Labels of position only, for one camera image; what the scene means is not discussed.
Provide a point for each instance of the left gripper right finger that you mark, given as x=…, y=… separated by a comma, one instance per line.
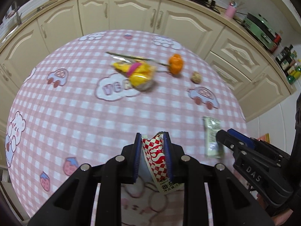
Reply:
x=186, y=170

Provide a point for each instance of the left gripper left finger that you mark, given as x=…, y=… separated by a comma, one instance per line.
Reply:
x=119, y=170

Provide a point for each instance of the red white checkered snack packet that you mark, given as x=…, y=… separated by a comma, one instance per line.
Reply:
x=153, y=151

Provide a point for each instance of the cream kitchen cabinets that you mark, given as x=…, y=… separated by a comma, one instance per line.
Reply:
x=249, y=70

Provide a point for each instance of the person's hand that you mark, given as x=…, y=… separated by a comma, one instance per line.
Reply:
x=287, y=217

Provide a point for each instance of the pale green sachet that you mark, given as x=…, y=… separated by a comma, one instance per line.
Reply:
x=211, y=127

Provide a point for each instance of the pink checkered tablecloth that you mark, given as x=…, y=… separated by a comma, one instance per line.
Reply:
x=75, y=108

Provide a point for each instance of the small beige crumpled ball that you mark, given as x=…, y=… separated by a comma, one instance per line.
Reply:
x=196, y=77

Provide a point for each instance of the yellow candy wrapper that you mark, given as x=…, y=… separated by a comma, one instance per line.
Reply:
x=140, y=74

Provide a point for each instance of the orange flower with stem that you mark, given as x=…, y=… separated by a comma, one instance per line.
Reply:
x=175, y=63

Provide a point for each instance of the bottles on counter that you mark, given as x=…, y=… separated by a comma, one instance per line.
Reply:
x=289, y=64

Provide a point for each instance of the green electric grill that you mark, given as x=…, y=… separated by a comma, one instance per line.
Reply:
x=261, y=30

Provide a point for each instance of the pink utensil cup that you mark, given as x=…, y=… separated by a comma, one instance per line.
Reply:
x=232, y=8

